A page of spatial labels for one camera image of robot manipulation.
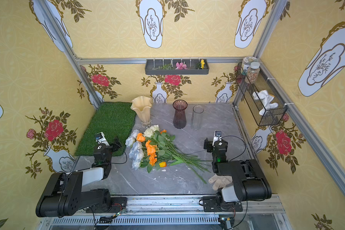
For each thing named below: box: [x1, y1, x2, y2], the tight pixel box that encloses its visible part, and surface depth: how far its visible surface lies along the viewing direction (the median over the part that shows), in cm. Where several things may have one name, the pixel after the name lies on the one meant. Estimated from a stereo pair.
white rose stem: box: [151, 135, 191, 158], surface depth 93 cm
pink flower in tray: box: [175, 61, 188, 70], surface depth 90 cm
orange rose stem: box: [154, 145, 190, 165], surface depth 89 cm
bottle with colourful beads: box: [247, 61, 261, 84], surface depth 82 cm
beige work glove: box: [207, 173, 233, 191], surface depth 83 cm
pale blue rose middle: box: [128, 140, 145, 162], surface depth 87 cm
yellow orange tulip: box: [159, 161, 168, 168], surface depth 88 cm
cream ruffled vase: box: [130, 95, 153, 128], surface depth 98 cm
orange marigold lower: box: [148, 153, 158, 167], surface depth 85 cm
